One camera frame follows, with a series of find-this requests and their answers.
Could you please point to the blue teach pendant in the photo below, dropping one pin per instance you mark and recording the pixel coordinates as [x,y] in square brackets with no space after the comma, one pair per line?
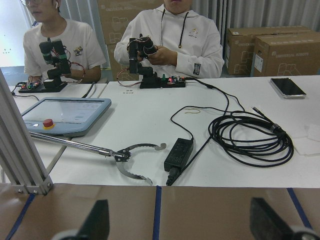
[64,116]

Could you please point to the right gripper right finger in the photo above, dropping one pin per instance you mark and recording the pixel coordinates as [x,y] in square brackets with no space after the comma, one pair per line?
[265,223]

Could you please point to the person in white t-shirt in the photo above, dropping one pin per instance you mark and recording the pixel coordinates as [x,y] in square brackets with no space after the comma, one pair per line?
[74,42]

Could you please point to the black smartphone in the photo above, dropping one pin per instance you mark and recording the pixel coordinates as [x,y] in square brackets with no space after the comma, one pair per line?
[287,89]

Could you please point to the person in white hoodie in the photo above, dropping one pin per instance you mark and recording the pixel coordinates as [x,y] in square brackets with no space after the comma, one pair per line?
[188,44]

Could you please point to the cardboard box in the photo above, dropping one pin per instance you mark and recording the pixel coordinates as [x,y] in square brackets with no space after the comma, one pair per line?
[284,55]

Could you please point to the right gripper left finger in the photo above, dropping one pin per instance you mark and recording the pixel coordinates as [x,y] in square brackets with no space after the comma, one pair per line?
[97,224]

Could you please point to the green handled reacher grabber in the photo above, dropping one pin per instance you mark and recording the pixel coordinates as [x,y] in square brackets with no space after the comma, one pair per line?
[122,156]

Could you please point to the aluminium frame post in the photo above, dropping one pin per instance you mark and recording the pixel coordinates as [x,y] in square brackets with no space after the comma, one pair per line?
[19,157]

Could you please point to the black power adapter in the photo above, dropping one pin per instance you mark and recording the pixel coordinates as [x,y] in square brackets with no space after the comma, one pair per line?
[179,154]

